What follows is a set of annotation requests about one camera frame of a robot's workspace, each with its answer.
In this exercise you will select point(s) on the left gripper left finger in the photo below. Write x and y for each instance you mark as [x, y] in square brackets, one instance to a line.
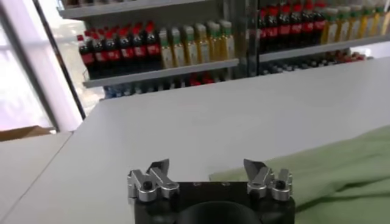
[152, 182]

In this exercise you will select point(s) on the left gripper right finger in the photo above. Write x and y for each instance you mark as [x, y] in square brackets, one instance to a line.
[265, 182]

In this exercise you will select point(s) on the light green t-shirt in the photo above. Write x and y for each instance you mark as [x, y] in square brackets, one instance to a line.
[335, 170]

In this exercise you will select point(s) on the grey metal bottle shelf rack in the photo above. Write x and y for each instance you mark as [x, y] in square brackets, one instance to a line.
[320, 48]
[161, 73]

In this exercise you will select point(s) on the yellow tea bottle green label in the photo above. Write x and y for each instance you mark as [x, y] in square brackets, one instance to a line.
[356, 23]
[330, 27]
[368, 22]
[203, 45]
[343, 25]
[386, 22]
[190, 47]
[379, 20]
[166, 51]
[178, 49]
[215, 43]
[227, 41]

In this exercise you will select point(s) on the brown cardboard box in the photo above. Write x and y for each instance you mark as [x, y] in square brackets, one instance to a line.
[24, 133]

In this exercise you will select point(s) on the black metal frame pole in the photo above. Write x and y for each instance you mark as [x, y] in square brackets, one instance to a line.
[60, 61]

